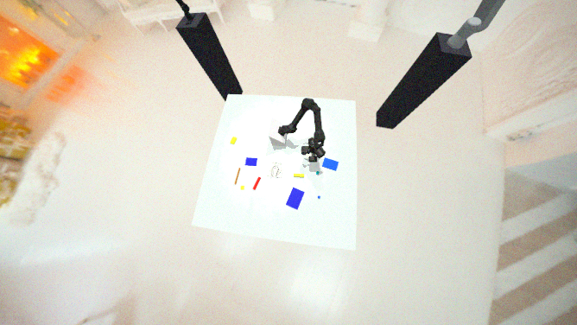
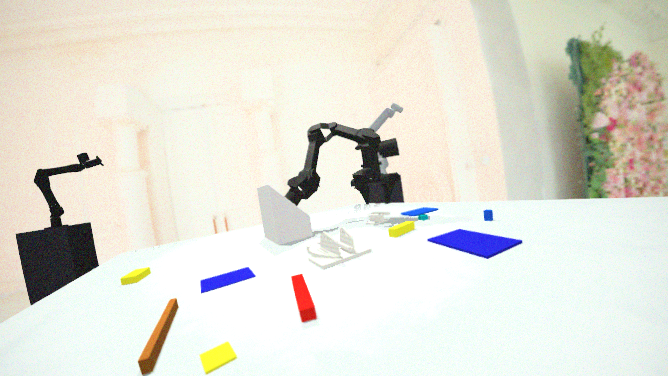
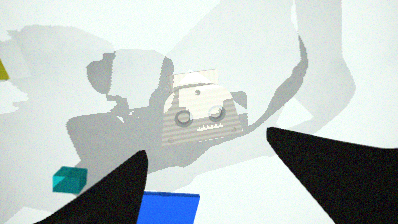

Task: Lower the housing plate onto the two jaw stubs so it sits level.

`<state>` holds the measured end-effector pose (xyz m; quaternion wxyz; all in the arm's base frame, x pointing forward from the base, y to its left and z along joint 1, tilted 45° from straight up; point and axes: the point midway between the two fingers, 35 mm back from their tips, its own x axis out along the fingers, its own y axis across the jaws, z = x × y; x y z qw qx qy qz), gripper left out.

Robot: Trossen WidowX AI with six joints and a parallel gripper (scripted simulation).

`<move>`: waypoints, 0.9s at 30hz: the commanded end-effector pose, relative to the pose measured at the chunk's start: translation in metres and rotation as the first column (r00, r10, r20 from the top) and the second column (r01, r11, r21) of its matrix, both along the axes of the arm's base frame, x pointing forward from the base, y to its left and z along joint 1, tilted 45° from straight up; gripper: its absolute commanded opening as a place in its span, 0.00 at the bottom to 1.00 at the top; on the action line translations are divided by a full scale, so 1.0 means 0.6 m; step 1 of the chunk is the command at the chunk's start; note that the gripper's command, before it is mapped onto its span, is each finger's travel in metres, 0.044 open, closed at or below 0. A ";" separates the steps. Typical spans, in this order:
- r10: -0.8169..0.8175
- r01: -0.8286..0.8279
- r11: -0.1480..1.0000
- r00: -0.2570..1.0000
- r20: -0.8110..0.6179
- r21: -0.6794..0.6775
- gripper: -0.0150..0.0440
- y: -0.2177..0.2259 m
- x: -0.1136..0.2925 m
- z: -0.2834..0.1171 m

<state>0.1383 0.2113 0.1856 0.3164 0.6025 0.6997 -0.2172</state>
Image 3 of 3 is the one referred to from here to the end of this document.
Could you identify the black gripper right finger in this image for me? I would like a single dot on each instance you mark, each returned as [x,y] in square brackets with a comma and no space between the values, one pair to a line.
[353,183]

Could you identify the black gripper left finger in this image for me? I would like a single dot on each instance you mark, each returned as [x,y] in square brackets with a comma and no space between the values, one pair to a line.
[115,199]

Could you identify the yellow flat bar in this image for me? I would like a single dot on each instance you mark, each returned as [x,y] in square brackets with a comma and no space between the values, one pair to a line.
[3,74]

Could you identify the small teal block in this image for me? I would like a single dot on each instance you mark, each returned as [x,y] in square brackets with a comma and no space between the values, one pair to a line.
[69,179]

